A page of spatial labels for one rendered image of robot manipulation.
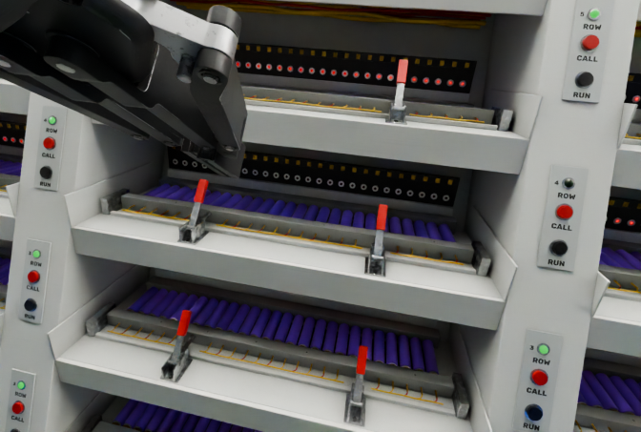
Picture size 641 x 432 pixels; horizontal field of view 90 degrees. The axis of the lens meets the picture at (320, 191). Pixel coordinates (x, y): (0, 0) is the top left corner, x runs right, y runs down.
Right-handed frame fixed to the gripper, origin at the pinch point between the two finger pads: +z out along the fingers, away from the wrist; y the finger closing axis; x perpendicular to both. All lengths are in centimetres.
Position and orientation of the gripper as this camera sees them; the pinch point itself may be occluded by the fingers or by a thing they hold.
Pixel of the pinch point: (217, 148)
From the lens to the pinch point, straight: 26.2
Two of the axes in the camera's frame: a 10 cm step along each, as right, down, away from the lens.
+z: 1.1, 2.0, 9.7
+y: 9.8, 1.4, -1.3
